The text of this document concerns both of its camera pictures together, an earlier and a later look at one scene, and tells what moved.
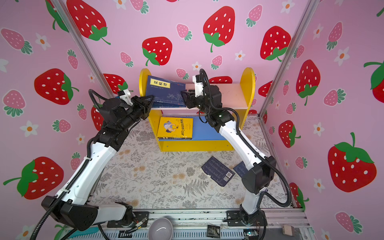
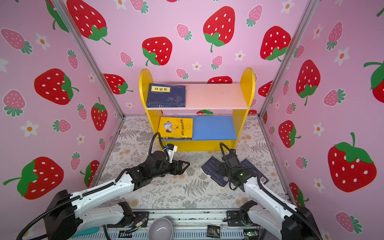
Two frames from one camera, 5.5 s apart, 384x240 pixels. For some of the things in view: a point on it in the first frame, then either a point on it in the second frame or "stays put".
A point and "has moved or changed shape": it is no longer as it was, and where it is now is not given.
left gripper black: [143, 110] → [180, 170]
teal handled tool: [76, 232] stays put
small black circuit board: [213, 231] stays put
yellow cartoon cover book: [170, 128] stays put
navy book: [218, 171] stays put
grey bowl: [160, 229] stays put
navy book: [167, 93] has moved or changed shape
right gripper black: [191, 100] → [222, 166]
